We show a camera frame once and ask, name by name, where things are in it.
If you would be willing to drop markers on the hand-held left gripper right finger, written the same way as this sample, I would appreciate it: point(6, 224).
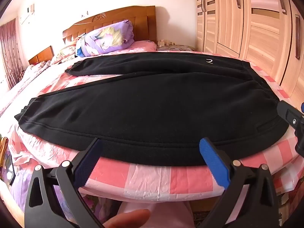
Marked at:
point(213, 159)

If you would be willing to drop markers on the wall socket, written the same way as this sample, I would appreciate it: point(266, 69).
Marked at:
point(84, 14)

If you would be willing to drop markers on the small wooden headboard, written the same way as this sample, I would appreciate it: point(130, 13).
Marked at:
point(41, 55)

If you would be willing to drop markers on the orange floral pillow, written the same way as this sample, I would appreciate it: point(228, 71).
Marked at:
point(66, 51)

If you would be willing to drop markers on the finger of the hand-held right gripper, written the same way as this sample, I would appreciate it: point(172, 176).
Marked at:
point(288, 115)

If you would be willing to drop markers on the yellow brown object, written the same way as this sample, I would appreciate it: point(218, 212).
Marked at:
point(3, 149)

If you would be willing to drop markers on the small items on bedside table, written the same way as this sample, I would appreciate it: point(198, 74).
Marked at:
point(166, 42)

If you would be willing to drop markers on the white air conditioner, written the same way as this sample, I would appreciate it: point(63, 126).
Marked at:
point(27, 14)

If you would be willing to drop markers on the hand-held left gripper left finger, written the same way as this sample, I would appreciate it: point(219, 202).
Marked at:
point(89, 161)

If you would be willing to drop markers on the person's left hand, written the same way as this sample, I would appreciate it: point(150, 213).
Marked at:
point(128, 219)

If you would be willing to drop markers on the bed with pink checked sheet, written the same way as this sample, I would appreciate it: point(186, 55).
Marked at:
point(154, 180)

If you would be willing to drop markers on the black pants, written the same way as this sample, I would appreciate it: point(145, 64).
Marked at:
point(142, 104)

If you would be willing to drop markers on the light wooden wardrobe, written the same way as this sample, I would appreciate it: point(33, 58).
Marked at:
point(261, 28)

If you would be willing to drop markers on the carved wooden headboard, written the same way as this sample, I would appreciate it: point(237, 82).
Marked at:
point(118, 16)

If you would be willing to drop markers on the pink patterned curtain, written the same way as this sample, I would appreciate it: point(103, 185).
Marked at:
point(9, 52)

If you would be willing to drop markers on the purple floral folded quilt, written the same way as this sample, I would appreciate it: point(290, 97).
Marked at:
point(106, 38)

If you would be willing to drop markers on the bedside table with floral cover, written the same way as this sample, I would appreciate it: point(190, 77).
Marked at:
point(178, 48)

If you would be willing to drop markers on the floral pink blanket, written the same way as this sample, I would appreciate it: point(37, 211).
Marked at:
point(28, 76)

